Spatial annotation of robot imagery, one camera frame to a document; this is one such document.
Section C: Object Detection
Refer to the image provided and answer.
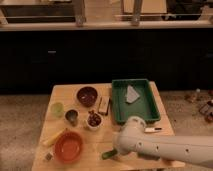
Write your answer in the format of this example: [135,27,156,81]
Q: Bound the green pepper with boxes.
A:
[101,149,118,160]

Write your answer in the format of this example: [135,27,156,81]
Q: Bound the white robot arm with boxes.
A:
[113,116,213,169]

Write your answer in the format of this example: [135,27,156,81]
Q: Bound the orange bowl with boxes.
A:
[53,131,83,164]

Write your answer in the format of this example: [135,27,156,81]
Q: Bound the wooden block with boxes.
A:
[98,96,110,115]

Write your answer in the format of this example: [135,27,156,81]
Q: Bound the grey folded cloth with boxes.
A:
[126,85,140,104]

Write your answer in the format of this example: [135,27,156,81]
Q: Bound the white cup with nuts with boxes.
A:
[85,111,102,131]

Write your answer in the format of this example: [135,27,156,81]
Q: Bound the green plastic tray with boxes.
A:
[112,79,161,124]

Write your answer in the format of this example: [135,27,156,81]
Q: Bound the wooden table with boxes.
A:
[32,84,185,171]

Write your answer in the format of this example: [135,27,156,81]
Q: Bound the metal cup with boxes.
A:
[65,110,78,126]

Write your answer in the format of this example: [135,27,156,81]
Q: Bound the light green cup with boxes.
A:
[50,102,64,118]

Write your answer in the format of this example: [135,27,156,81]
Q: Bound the green sponge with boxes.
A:
[137,153,160,161]

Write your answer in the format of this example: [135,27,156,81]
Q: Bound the yellow corn cob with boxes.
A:
[43,130,64,147]

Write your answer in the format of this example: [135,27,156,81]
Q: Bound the orange fruit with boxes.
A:
[162,159,175,164]

